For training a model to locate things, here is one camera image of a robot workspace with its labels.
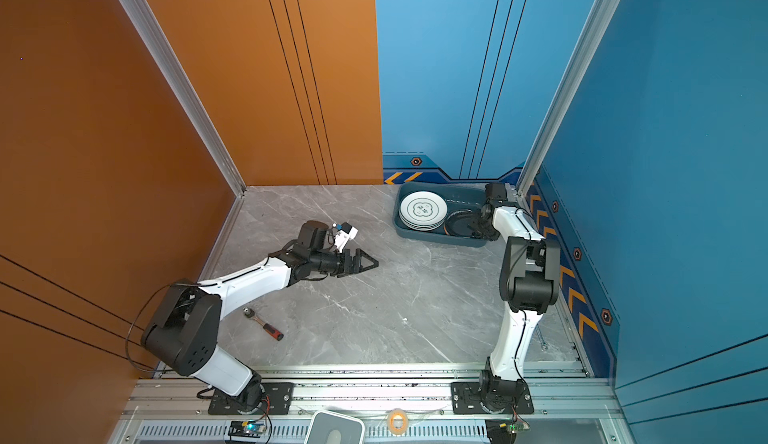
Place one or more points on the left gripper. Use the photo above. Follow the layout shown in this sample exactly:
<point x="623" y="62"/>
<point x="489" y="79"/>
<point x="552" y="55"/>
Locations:
<point x="357" y="265"/>

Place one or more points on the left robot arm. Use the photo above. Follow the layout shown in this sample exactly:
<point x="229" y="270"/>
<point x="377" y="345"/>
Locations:
<point x="183" y="331"/>

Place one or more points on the left circuit board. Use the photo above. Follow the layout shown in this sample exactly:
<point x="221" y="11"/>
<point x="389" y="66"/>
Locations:
<point x="248" y="431"/>

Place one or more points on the black plate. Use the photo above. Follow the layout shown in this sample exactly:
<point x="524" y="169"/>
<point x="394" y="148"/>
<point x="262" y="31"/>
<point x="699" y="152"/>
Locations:
<point x="466" y="224"/>

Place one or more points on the white flower pattern plate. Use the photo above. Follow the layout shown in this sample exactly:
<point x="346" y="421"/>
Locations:
<point x="423" y="211"/>

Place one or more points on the red handled screwdriver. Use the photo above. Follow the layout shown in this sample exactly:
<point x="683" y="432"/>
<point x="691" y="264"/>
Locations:
<point x="268" y="328"/>

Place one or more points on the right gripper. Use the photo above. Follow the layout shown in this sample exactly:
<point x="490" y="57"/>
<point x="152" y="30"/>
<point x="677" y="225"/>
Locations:
<point x="491" y="236"/>

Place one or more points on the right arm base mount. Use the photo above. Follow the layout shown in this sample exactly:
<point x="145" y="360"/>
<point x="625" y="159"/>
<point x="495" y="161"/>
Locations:
<point x="514" y="397"/>

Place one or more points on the white box device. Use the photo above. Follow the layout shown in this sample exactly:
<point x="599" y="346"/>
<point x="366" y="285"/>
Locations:
<point x="329" y="427"/>

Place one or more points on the silver wrench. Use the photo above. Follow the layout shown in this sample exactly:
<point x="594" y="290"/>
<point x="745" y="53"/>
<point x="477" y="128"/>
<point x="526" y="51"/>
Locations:
<point x="543" y="343"/>

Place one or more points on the tape roll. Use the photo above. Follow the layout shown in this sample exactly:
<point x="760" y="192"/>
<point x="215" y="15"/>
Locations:
<point x="397" y="422"/>

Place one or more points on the circuit board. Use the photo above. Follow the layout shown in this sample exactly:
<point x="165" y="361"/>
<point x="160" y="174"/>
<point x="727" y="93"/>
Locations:
<point x="248" y="431"/>
<point x="514" y="427"/>

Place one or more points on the right circuit board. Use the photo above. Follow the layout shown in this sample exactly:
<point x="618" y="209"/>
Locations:
<point x="514" y="427"/>

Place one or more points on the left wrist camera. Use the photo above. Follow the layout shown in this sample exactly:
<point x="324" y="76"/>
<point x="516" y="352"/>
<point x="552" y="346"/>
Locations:
<point x="342" y="234"/>

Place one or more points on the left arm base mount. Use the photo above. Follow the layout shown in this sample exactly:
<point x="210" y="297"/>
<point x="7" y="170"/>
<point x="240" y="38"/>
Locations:
<point x="260" y="398"/>

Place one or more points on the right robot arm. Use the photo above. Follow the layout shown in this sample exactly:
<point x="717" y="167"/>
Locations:
<point x="527" y="288"/>

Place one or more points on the teal plastic bin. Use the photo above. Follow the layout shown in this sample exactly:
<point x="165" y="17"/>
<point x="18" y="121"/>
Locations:
<point x="457" y="197"/>

